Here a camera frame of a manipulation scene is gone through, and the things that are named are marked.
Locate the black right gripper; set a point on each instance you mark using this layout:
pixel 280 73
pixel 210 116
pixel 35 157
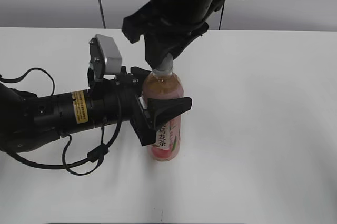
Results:
pixel 149 20

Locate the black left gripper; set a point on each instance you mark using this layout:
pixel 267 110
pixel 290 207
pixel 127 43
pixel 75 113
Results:
pixel 117 100

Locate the peach oolong tea bottle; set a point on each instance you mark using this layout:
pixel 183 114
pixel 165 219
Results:
pixel 168 137

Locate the white bottle cap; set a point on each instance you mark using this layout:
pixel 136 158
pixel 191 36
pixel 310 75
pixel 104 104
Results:
pixel 167 64

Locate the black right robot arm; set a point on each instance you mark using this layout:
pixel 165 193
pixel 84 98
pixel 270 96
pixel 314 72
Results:
pixel 186 11

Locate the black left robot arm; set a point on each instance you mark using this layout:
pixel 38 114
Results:
pixel 29 122

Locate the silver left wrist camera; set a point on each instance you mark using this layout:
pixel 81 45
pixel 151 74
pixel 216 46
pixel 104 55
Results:
pixel 106 58

